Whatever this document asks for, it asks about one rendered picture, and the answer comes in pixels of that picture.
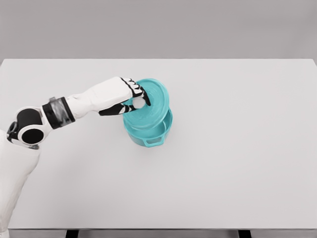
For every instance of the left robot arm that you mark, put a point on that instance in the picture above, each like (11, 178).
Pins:
(27, 138)

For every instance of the teal pot lid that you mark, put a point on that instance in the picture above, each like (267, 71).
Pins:
(153, 106)

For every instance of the teal pot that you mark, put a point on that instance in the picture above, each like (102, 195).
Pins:
(154, 135)

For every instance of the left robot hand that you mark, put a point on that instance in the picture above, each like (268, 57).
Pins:
(112, 92)

